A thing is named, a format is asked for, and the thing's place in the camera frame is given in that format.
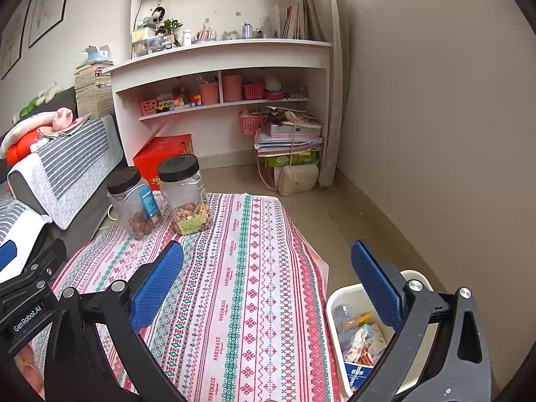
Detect blue milk carton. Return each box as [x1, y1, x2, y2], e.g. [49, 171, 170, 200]
[344, 362, 374, 392]

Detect yellow snack bag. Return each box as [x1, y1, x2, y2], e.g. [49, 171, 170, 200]
[347, 311, 373, 329]

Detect white plastic trash bin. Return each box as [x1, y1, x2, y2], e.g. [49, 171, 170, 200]
[325, 268, 441, 400]

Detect person's left hand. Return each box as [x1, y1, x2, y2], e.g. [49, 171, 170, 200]
[14, 345, 46, 399]

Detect crushed clear plastic bottle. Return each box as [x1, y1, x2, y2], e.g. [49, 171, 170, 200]
[333, 304, 360, 333]

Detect white crumpled wrapper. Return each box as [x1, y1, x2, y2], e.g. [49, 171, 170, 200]
[342, 323, 387, 366]

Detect jar with blue label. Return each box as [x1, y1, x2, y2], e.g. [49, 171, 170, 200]
[106, 166, 162, 240]

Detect grey sofa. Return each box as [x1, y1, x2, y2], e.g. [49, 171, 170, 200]
[0, 85, 126, 261]

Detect patterned pink tablecloth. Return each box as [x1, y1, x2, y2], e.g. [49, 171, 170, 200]
[29, 191, 343, 402]

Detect jar with nuts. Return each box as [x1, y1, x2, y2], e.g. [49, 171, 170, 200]
[157, 154, 212, 236]

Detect striped grey sofa cover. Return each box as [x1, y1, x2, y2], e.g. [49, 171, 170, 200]
[7, 115, 124, 230]

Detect red gift box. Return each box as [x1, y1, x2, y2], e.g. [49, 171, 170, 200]
[134, 134, 194, 191]

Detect orange cushion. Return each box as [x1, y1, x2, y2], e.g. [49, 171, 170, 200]
[6, 128, 42, 167]

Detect green tissue box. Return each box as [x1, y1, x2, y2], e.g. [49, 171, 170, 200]
[266, 151, 320, 168]

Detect stack of papers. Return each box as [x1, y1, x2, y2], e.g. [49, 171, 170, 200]
[253, 107, 323, 157]

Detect pink plush toy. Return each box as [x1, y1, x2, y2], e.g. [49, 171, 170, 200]
[52, 107, 74, 132]

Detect pink plastic basket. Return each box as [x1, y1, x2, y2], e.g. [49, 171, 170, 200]
[239, 113, 264, 136]

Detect pink storage cup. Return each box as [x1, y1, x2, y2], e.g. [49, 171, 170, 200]
[199, 82, 220, 105]
[222, 74, 243, 103]

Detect stack of cardboard boxes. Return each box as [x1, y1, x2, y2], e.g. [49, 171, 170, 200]
[74, 62, 115, 118]

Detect white bookshelf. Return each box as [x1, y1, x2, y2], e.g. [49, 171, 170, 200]
[110, 0, 333, 168]

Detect framed wall picture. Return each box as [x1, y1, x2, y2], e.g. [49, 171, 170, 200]
[28, 0, 67, 48]

